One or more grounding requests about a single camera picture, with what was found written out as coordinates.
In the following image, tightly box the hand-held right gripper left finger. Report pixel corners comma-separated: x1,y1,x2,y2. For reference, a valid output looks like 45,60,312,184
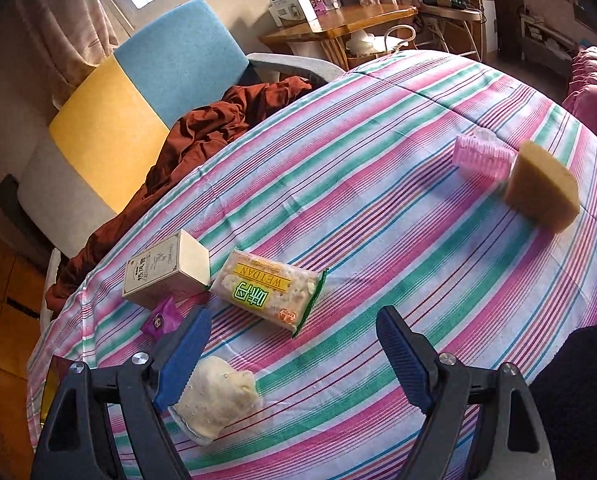
31,305,213,480

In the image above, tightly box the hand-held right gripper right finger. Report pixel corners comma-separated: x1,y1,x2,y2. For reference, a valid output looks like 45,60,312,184
375,305,559,480

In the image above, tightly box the clear bag with white bun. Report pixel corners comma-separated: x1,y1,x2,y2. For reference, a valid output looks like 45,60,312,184
168,355,262,447

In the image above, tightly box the yellow green snack packet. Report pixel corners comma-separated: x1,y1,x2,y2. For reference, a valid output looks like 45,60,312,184
209,249,327,338

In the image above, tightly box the purple wrapper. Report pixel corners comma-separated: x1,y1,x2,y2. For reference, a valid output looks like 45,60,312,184
139,296,184,337

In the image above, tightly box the white cardboard box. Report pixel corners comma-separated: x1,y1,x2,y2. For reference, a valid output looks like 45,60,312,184
122,229,212,311

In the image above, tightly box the striped bedsheet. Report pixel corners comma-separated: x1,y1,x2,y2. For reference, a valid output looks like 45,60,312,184
26,49,597,480

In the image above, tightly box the dark cloth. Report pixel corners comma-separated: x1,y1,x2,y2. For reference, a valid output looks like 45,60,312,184
531,325,597,480

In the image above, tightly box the pink hair roller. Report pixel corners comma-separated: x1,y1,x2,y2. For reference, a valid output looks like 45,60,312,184
452,134,516,183

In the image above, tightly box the wedge-shaped yellow sponge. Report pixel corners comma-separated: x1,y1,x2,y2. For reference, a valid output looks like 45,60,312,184
504,140,580,233

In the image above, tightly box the rust brown cloth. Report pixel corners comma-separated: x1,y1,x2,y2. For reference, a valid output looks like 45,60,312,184
46,76,313,311

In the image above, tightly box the yellow blue grey sofa chair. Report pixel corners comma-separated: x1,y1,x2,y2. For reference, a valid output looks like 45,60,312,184
0,0,344,281

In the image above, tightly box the white kettle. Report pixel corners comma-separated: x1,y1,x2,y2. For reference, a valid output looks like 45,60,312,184
345,30,394,58

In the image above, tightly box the pink blanket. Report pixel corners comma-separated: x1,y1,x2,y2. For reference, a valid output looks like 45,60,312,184
562,46,597,326

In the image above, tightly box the wooden side table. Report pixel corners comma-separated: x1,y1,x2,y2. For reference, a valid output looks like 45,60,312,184
258,4,419,68

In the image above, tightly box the grey shelf unit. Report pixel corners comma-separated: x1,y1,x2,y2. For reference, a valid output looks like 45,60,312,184
521,0,594,76

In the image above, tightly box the white cabinet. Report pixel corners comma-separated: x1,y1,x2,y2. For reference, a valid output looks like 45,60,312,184
478,0,510,56

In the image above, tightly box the white appliance box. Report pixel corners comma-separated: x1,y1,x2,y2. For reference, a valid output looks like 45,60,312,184
266,0,319,28

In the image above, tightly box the white cable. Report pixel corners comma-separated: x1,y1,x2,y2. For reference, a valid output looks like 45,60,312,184
383,24,419,53

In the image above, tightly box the chair with cables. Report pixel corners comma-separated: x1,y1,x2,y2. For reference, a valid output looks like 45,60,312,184
418,0,484,61

